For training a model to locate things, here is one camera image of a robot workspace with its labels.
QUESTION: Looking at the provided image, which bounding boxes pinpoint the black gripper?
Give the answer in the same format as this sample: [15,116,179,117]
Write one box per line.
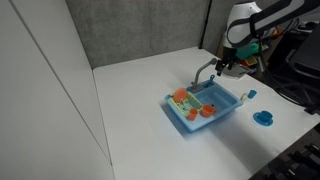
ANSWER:
[215,48,240,78]

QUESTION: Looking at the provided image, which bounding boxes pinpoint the blue mug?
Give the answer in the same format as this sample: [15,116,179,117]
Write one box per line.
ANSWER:
[258,110,274,123]

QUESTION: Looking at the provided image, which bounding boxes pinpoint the grey metal mounting plate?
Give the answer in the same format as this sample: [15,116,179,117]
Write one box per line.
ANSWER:
[222,63,252,80]

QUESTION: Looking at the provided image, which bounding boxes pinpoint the grey toy faucet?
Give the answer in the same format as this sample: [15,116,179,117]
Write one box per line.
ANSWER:
[190,57,218,94]

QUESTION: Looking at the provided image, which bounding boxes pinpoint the light blue toy sink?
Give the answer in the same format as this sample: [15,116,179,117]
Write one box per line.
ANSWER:
[164,79,245,133]

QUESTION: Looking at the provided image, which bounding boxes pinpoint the small blue cup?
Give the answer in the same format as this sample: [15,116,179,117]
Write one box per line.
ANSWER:
[247,89,258,100]

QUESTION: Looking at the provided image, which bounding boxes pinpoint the orange toy knobs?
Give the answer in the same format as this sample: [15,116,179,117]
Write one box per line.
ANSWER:
[200,104,217,119]

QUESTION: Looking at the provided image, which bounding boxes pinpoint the black vertical pole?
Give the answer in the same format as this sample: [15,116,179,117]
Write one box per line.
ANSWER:
[198,0,213,51]

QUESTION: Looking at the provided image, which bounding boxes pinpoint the orange toy plate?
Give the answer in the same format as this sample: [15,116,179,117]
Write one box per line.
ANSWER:
[172,87,190,104]

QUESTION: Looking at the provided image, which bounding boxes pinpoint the small orange cup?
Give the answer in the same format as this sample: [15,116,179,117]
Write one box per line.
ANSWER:
[187,108,200,122]

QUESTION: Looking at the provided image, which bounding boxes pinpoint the blue saucer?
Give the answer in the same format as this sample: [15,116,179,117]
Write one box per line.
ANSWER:
[252,111,275,127]

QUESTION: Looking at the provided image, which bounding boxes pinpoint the black office chair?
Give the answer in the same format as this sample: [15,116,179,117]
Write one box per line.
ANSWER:
[266,19,320,116]

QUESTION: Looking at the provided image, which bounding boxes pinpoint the green wrist camera box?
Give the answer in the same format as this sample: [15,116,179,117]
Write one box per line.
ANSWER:
[235,42,270,62]

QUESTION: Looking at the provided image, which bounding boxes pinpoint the black camera stand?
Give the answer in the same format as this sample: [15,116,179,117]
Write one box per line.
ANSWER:
[249,122,320,180]

